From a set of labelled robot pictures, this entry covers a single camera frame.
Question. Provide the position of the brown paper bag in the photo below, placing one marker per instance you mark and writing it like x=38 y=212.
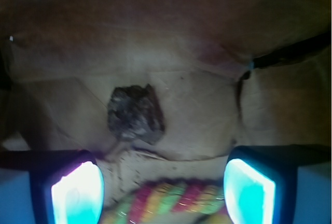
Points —
x=226 y=73

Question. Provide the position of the multicolour rope toy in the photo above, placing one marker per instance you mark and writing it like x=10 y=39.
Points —
x=159 y=198

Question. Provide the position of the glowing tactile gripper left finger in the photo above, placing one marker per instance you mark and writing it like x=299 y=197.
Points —
x=61 y=186

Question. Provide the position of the dark brown rock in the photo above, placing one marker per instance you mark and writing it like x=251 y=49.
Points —
x=134 y=113

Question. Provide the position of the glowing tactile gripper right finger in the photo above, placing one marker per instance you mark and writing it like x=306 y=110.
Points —
x=278 y=184

